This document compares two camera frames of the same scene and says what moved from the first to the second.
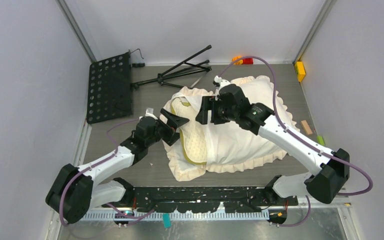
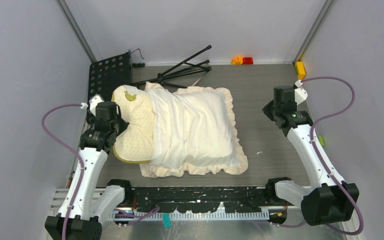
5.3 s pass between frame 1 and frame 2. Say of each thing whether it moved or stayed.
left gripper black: moved
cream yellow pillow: moved
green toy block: stayed
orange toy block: stayed
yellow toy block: stayed
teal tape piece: stayed
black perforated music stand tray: stayed
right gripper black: moved
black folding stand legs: stayed
